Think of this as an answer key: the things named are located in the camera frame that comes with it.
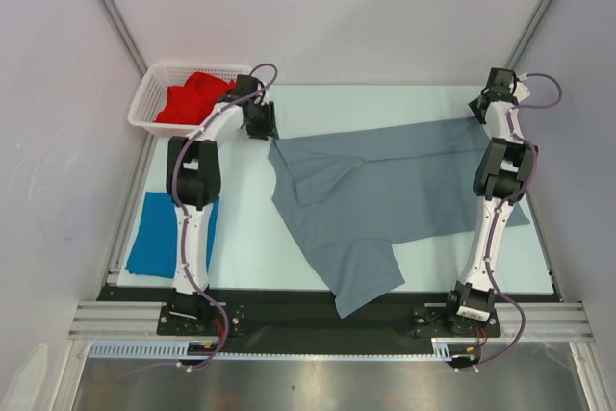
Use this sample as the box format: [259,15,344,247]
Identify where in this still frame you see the grey t shirt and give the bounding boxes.
[267,116,531,320]

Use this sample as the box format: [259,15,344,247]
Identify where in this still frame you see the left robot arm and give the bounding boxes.
[167,71,278,334]

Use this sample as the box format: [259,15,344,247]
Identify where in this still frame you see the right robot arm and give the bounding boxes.
[444,68,536,336]

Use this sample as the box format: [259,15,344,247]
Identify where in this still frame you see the red t shirt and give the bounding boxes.
[155,72,236,125]

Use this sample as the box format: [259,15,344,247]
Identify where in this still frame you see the white plastic basket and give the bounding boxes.
[127,61,250,137]

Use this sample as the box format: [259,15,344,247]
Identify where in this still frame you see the folded blue t shirt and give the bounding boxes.
[126,192,219,287]

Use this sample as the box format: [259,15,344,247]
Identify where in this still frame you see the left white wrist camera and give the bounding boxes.
[253,80,271,106]

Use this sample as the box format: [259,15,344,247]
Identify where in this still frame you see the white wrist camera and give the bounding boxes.
[513,73,531,105]
[253,80,271,106]

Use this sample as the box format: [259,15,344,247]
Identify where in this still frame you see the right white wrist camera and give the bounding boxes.
[513,73,531,105]

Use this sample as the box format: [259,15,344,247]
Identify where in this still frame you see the right aluminium corner post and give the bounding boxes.
[504,0,555,70]

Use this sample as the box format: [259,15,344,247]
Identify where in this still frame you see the aluminium corner post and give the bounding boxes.
[504,0,555,70]
[96,0,148,76]

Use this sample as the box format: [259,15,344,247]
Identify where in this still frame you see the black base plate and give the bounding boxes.
[98,285,564,355]

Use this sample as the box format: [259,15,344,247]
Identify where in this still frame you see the left aluminium corner post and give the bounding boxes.
[96,0,148,76]

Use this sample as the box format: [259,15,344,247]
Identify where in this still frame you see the white slotted cable duct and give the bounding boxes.
[88,339,478,362]

